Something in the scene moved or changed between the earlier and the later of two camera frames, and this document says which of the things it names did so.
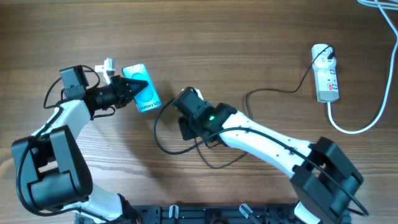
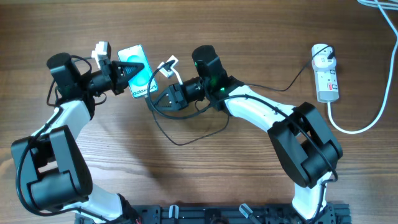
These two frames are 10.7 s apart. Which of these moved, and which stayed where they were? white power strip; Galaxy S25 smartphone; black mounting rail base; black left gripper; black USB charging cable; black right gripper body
Moved: black left gripper; black USB charging cable; Galaxy S25 smartphone; black right gripper body
Stayed: black mounting rail base; white power strip
